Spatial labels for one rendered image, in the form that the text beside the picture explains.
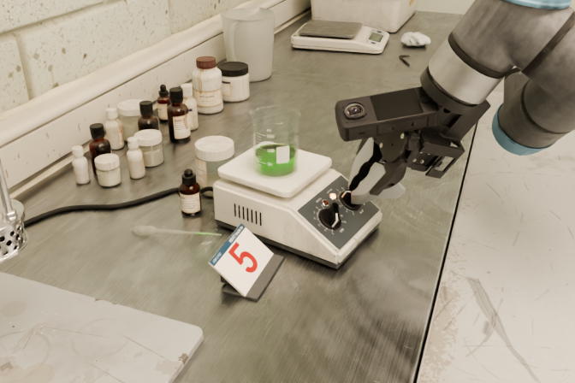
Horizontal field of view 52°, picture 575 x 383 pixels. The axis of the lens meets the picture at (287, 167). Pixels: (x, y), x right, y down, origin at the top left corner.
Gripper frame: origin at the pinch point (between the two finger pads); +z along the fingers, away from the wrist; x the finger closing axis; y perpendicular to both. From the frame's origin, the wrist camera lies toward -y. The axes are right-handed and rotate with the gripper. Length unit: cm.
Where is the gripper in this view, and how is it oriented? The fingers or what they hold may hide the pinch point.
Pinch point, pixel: (351, 191)
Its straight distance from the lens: 78.9
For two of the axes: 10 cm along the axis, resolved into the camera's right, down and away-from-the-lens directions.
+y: 8.9, 1.6, 4.2
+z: -4.2, 6.5, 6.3
